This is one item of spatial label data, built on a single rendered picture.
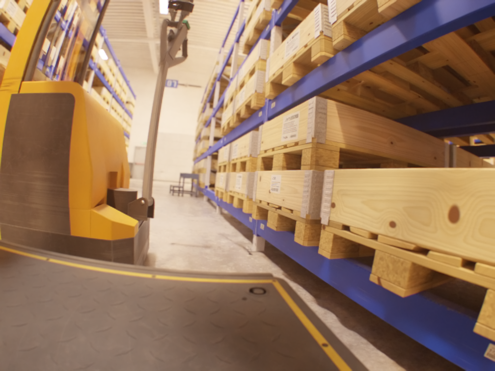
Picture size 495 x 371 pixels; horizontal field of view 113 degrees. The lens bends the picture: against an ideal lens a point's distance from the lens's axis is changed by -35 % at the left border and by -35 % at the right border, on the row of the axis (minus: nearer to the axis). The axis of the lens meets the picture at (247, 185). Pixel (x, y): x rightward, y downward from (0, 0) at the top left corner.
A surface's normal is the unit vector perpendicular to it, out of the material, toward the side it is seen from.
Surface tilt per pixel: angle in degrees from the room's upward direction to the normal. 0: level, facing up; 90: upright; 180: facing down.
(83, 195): 90
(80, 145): 90
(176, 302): 0
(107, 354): 0
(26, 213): 90
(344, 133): 90
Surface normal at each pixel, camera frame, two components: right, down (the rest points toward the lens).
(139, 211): -0.03, 0.02
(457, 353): -0.96, -0.08
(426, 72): 0.26, 0.04
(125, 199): 0.64, 0.07
